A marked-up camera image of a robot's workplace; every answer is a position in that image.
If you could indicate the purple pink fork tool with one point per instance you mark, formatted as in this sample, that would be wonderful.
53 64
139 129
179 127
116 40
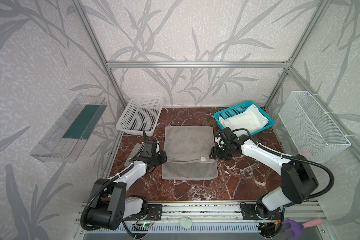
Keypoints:
296 227

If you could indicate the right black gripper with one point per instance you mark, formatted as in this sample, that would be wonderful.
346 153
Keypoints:
217 151

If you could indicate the grey plastic basket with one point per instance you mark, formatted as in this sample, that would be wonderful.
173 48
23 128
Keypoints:
141 115

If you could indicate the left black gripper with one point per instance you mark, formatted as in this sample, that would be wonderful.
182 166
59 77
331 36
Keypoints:
161 157

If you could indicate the white towel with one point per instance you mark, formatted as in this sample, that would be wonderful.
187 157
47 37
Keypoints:
251 119

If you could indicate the teal plastic basket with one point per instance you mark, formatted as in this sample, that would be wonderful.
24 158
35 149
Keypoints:
229 112

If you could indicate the aluminium rail frame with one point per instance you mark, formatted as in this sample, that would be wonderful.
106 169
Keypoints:
223 220

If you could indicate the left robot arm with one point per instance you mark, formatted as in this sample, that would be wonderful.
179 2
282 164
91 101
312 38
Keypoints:
108 205

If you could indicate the clear acrylic wall shelf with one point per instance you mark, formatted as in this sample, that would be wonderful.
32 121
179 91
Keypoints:
65 140

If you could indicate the white wire mesh basket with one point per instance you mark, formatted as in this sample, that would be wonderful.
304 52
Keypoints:
315 134

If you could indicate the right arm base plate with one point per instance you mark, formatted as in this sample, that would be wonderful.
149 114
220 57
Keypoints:
253 211

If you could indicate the pale green round disc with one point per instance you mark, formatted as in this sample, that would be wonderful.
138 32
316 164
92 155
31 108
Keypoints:
185 223

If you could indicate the grey towel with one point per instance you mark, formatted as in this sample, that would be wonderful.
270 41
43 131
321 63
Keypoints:
188 149

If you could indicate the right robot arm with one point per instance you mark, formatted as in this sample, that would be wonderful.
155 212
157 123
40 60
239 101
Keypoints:
298 180

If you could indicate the grey flat stone block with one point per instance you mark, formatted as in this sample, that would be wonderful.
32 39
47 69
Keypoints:
133 151

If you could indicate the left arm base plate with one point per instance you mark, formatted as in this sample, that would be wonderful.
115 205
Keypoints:
153 212

